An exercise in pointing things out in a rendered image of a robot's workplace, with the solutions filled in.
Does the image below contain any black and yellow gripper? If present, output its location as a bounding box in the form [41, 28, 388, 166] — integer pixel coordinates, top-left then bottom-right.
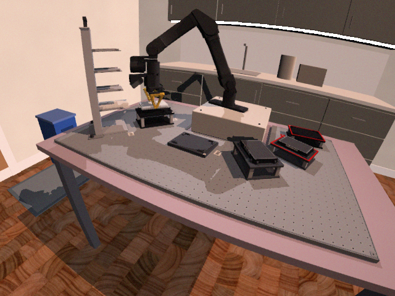
[143, 73, 164, 109]

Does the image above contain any white microplate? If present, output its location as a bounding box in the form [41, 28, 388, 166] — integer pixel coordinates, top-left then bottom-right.
[138, 100, 169, 110]

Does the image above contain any grey rack with shelves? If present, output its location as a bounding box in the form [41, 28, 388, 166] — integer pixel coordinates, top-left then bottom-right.
[80, 28, 128, 136]

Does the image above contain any grey microplate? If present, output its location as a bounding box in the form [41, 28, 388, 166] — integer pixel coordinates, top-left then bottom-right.
[276, 136, 314, 157]
[240, 140, 277, 163]

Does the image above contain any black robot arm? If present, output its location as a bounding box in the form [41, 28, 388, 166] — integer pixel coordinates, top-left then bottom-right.
[129, 9, 248, 113]

